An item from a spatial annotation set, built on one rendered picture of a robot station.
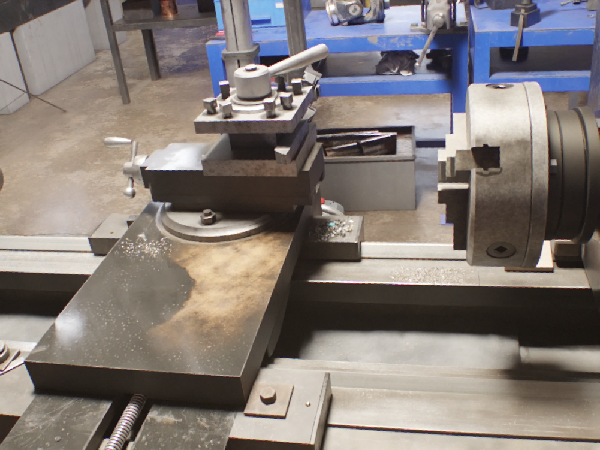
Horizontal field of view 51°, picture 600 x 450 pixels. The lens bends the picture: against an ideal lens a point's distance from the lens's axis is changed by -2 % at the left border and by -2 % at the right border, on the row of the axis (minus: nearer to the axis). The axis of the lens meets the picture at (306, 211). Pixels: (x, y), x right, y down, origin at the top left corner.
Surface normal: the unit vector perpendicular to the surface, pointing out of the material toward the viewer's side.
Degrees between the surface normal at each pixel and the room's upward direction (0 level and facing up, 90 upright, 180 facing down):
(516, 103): 18
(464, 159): 54
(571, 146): 39
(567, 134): 28
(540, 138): 44
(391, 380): 48
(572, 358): 0
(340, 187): 90
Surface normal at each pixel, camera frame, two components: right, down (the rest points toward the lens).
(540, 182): -0.20, 0.15
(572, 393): -0.20, -0.22
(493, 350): -0.04, -0.77
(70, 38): 0.98, 0.00
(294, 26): -0.11, 0.49
